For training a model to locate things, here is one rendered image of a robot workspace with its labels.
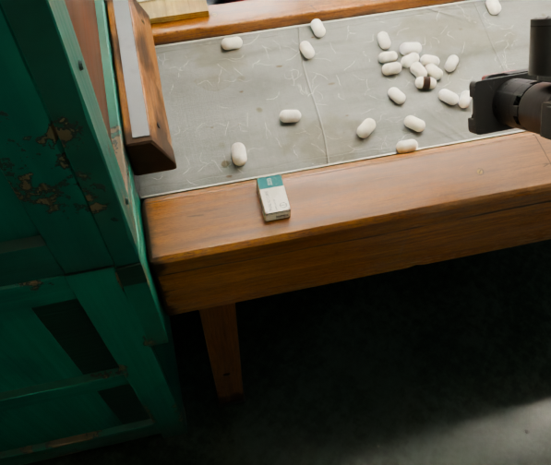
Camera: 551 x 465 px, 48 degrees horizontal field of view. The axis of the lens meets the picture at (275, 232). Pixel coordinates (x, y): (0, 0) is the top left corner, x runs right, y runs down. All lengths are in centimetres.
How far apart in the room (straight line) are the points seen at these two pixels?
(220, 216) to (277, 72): 30
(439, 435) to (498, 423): 15
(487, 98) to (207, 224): 39
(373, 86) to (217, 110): 25
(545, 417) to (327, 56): 102
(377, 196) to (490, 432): 86
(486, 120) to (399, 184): 16
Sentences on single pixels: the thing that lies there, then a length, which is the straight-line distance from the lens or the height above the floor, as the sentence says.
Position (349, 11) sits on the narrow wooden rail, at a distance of 115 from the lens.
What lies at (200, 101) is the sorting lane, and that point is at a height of 74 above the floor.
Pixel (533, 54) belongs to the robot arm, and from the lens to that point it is 74.
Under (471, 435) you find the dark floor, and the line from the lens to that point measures 160.
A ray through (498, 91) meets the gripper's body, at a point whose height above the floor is 93.
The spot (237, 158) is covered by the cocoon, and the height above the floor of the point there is 76.
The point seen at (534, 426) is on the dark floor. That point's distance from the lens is 166.
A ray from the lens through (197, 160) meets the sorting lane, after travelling 94.
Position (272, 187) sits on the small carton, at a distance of 85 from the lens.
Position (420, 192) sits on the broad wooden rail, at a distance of 90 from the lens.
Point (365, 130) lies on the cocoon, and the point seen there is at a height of 76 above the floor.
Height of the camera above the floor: 149
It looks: 60 degrees down
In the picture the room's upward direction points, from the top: 2 degrees clockwise
